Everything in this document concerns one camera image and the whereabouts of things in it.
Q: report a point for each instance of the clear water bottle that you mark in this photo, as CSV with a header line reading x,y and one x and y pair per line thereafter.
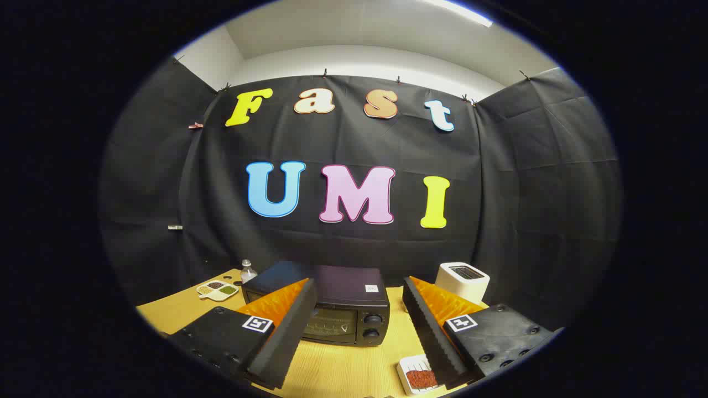
x,y
248,272

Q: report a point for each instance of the white rectangular plate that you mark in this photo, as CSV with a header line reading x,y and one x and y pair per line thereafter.
x,y
406,366

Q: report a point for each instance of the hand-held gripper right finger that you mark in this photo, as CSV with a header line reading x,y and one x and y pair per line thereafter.
x,y
434,337

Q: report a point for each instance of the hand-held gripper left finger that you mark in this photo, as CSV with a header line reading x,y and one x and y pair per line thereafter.
x,y
287,337

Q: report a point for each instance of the black backdrop cloth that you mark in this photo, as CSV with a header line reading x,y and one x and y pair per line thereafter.
x,y
354,149

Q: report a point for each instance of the black toaster oven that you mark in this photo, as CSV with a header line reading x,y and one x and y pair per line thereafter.
x,y
348,287

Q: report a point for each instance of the divided spice dish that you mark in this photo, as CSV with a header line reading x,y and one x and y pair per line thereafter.
x,y
218,289

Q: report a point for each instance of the red meat slice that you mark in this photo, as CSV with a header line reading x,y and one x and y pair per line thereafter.
x,y
420,379

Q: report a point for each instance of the white bread toaster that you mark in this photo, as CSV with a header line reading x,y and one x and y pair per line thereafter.
x,y
462,282

